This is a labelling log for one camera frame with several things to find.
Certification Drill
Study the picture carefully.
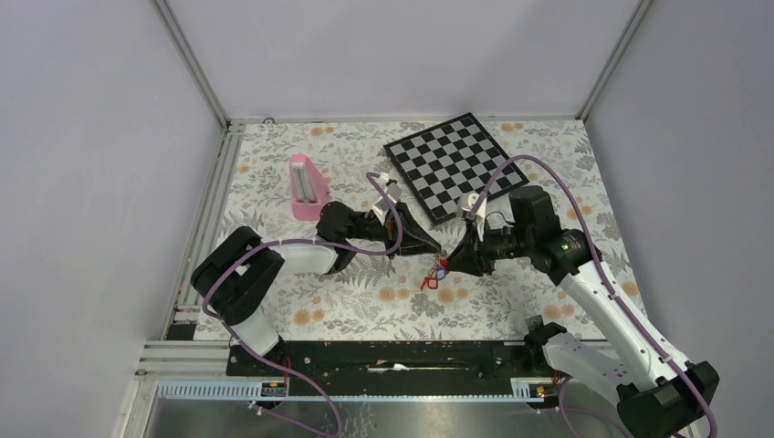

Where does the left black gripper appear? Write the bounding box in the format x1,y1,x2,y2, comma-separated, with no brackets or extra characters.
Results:
348,199,442,260

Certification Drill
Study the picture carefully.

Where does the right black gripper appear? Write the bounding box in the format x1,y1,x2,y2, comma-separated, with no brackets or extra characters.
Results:
445,216,534,277

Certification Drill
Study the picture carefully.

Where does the red tag key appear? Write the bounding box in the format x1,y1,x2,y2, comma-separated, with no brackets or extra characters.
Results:
420,276,439,290

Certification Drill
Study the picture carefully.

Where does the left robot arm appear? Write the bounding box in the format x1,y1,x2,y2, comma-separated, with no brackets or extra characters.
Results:
191,202,442,375

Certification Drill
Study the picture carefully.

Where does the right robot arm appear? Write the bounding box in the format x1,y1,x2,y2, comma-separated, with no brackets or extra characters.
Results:
446,186,719,437

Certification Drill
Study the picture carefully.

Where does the black grey checkerboard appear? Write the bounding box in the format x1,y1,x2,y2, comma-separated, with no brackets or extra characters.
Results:
384,113,508,225

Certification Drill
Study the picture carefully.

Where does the pink plastic box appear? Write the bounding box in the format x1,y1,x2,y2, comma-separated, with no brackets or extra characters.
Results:
289,154,330,222

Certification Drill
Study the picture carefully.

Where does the floral table mat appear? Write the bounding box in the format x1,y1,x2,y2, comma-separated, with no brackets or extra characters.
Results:
221,120,642,340

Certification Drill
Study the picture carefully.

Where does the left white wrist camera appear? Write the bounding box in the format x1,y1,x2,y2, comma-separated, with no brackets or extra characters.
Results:
371,172,403,224

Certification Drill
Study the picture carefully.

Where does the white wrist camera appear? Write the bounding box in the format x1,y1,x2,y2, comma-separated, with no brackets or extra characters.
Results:
371,172,403,224
457,192,486,242

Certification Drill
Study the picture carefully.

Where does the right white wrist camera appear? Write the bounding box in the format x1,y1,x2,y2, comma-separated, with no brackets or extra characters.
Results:
457,192,486,242

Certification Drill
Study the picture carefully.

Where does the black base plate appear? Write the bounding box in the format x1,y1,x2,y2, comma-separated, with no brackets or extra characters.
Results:
226,340,568,399

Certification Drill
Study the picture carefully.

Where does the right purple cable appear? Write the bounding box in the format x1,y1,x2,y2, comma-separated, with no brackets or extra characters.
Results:
471,155,721,438

